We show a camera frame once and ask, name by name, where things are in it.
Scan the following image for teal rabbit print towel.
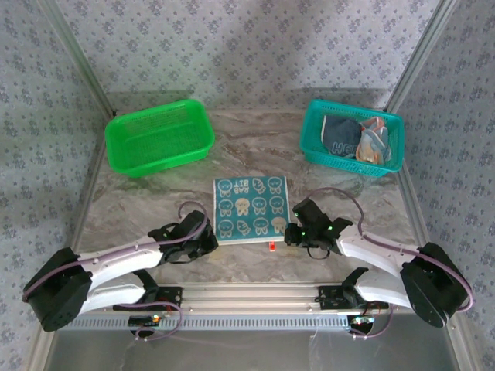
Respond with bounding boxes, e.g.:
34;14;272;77
213;176;292;252

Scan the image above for teal plastic basket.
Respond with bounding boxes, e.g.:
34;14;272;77
299;98;405;178

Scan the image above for dark blue towel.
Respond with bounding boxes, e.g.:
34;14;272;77
320;114;365;159

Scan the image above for polka dot multicolour towel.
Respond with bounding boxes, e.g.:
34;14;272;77
355;117;394;165

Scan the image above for green plastic basket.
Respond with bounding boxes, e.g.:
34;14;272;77
104;99;216;179

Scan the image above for steel lower panel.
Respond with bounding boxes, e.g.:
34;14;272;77
29;312;475;371

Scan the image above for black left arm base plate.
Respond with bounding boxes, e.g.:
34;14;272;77
112;286;183;312

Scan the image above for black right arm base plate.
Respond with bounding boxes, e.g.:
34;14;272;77
319;285;389;310

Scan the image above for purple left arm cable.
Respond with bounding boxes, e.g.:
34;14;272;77
21;199;212;343

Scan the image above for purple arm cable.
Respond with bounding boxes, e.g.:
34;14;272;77
21;199;212;343
305;187;475;342

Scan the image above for aluminium mounting rail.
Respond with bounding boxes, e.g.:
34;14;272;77
75;281;415;315

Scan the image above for grey slotted cable duct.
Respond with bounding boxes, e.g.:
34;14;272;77
65;313;351;329

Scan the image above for aluminium table side rail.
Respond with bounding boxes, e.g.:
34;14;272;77
67;111;117;256
381;107;432;248

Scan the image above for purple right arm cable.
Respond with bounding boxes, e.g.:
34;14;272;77
305;187;475;342

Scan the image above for aluminium frame post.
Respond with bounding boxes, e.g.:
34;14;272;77
38;0;117;117
382;0;459;117

